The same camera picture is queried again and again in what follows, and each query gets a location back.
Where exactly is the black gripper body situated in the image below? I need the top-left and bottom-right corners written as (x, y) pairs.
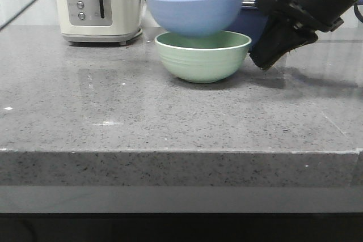
top-left (256, 0), bottom-right (344, 32)

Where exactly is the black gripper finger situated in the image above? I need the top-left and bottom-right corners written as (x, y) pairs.
top-left (250, 20), bottom-right (318, 70)

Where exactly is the blue bowl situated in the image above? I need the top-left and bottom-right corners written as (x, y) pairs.
top-left (146, 0), bottom-right (243, 37)

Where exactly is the green bowl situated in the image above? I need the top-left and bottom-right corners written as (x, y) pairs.
top-left (154, 31), bottom-right (252, 83)

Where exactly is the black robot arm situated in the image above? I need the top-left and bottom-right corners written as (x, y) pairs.
top-left (250, 0), bottom-right (359, 70)

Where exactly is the dark blue saucepan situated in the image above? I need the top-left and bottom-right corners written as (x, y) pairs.
top-left (225, 1), bottom-right (268, 51)

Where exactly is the cream toaster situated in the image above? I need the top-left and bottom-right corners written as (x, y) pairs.
top-left (56, 0), bottom-right (143, 45)

